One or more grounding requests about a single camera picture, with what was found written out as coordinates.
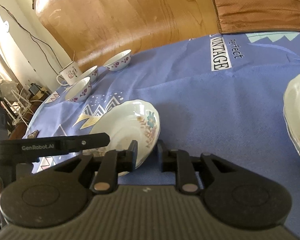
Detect blue printed tablecloth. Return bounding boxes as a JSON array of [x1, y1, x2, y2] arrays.
[[22, 31, 300, 188]]

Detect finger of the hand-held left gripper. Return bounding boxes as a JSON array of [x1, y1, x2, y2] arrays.
[[62, 132, 111, 154]]

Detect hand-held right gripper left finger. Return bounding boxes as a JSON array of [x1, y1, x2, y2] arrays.
[[54, 140, 138, 195]]

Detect large floral white plate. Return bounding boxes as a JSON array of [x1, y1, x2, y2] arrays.
[[82, 99, 161, 178]]

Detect brown seat cushion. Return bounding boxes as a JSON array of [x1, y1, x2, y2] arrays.
[[207, 0, 300, 34]]

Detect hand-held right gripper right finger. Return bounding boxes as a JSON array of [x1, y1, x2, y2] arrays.
[[157, 140, 242, 193]]

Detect large floral white bowl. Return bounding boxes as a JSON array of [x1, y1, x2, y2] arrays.
[[65, 77, 93, 103]]

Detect tan box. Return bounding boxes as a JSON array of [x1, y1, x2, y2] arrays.
[[31, 90, 49, 102]]

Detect thin dark wall cable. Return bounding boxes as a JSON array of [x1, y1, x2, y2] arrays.
[[0, 0, 74, 68]]

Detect white enamel mug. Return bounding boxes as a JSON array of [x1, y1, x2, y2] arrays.
[[56, 60, 81, 86]]

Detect wooden board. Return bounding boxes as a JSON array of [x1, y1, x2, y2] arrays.
[[35, 0, 219, 67]]

